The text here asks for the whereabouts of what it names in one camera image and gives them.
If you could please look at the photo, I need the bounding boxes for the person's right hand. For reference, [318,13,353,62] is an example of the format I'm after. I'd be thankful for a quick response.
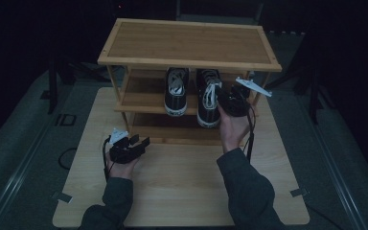
[217,104,254,154]

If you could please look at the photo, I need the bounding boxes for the black metal stand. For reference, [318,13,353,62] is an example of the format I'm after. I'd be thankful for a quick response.
[47,56,59,115]

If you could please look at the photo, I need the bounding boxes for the black canvas sneaker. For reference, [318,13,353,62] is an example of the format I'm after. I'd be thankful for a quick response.
[163,66,191,118]
[195,68,223,129]

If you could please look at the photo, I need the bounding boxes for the black floor bracket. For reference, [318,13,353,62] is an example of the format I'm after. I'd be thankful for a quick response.
[55,113,78,127]

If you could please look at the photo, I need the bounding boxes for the grey tape piece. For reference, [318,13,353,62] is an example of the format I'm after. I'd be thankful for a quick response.
[51,191,73,204]
[289,187,309,197]

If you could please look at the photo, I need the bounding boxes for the person's left hand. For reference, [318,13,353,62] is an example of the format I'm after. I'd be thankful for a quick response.
[105,152,141,180]

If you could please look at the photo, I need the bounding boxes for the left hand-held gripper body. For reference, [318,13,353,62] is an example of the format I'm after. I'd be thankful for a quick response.
[108,127,140,165]

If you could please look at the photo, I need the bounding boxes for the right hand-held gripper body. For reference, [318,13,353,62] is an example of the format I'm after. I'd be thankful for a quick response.
[224,76,273,118]

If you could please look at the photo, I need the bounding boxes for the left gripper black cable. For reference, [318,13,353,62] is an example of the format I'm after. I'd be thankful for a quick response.
[102,136,112,184]

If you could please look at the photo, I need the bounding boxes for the wooden three-tier shoe rack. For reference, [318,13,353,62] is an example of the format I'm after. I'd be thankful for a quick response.
[97,17,283,148]

